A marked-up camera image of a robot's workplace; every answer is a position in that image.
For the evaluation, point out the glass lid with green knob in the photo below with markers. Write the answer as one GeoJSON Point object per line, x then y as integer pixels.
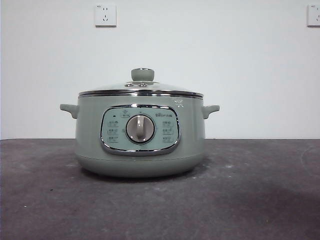
{"type": "Point", "coordinates": [142, 74]}

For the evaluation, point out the green electric cooking pot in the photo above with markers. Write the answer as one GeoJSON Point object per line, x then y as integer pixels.
{"type": "Point", "coordinates": [90, 130]}

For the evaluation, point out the white wall socket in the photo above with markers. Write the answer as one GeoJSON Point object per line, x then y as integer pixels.
{"type": "Point", "coordinates": [314, 15]}
{"type": "Point", "coordinates": [105, 15]}

